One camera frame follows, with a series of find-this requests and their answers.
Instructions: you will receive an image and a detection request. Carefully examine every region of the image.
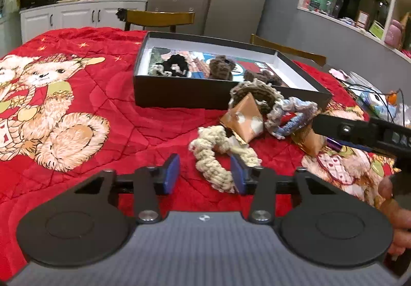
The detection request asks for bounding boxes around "purple chocolate bar wrapper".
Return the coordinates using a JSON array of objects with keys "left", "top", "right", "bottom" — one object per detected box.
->
[{"left": 326, "top": 138, "right": 344, "bottom": 153}]

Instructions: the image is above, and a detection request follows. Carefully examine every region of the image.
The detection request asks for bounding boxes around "pink jar on shelf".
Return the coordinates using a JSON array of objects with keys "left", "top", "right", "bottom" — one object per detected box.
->
[{"left": 385, "top": 20, "right": 403, "bottom": 48}]

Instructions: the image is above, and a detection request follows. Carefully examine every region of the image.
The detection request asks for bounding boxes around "white kitchen cabinet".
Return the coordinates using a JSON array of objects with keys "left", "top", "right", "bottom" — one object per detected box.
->
[{"left": 20, "top": 0, "right": 148, "bottom": 43}]

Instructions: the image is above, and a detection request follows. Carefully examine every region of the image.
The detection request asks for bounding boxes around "white blue crochet scrunchie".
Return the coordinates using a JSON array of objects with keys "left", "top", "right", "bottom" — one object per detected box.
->
[{"left": 265, "top": 97, "right": 318, "bottom": 139}]

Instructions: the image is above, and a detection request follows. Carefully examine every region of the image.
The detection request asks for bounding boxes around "brown fuzzy hair scrunchie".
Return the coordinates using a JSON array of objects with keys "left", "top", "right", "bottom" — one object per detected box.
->
[{"left": 208, "top": 55, "right": 236, "bottom": 81}]

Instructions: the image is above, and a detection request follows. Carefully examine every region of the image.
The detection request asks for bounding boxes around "black lace scrunchie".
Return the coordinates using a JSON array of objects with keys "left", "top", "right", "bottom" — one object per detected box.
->
[{"left": 149, "top": 54, "right": 190, "bottom": 77}]

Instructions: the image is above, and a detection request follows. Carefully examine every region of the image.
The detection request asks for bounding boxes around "black power cable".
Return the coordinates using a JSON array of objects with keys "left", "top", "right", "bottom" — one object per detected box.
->
[{"left": 336, "top": 78, "right": 406, "bottom": 123}]

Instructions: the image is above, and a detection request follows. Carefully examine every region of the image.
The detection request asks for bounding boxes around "black shallow cardboard box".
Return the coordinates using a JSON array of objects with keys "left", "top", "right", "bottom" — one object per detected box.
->
[{"left": 133, "top": 32, "right": 332, "bottom": 110}]

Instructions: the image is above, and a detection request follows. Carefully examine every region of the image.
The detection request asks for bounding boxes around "wooden chair near cabinet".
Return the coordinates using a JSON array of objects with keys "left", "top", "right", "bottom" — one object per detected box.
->
[{"left": 116, "top": 8, "right": 195, "bottom": 33}]

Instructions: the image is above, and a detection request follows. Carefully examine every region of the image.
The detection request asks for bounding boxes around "wooden chair near wall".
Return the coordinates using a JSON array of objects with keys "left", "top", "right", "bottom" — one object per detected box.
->
[{"left": 250, "top": 34, "right": 327, "bottom": 67}]

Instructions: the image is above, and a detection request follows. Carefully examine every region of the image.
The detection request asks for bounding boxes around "cream knitted scrunchie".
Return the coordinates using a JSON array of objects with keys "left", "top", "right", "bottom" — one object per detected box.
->
[{"left": 188, "top": 125, "right": 262, "bottom": 194}]

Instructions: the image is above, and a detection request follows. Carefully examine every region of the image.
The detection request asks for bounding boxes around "person's right hand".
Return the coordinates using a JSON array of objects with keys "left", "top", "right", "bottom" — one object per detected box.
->
[{"left": 378, "top": 177, "right": 411, "bottom": 256}]

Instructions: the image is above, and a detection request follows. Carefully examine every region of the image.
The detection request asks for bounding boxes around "olive cream crochet scrunchie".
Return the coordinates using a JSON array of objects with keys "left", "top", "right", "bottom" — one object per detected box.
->
[{"left": 229, "top": 78, "right": 284, "bottom": 115}]

